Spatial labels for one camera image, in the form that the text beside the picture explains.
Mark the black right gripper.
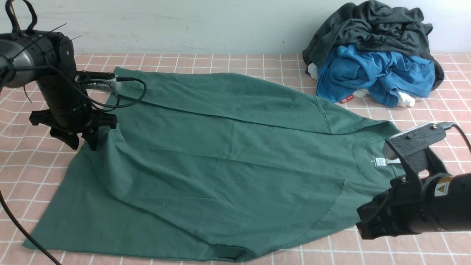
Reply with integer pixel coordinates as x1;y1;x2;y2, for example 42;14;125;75
356;177;435;240

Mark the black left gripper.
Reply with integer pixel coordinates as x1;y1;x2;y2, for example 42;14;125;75
29;75;117;151

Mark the green long sleeve shirt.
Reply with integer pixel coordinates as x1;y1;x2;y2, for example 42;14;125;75
32;67;404;263

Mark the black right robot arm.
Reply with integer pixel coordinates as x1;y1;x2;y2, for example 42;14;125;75
356;173;471;240

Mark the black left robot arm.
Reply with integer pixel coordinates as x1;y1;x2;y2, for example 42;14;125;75
1;31;117;151

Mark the blue crumpled garment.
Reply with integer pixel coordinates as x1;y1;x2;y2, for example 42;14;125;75
317;44;435;108

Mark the dark grey crumpled garment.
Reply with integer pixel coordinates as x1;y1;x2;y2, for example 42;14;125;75
302;0;445;90

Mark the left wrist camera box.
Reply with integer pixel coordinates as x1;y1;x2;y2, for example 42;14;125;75
74;70;134;92

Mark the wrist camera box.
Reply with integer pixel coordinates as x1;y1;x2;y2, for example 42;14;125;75
382;122;454;178
74;70;134;92

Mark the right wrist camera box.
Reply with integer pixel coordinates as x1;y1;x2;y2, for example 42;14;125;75
382;122;454;178

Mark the black left camera cable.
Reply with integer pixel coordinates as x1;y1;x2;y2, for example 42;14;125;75
0;0;147;265

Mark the black camera cable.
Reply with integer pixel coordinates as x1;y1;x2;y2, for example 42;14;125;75
0;0;147;265
447;123;471;155

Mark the black right camera cable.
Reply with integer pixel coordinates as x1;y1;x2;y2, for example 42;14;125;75
447;123;471;155

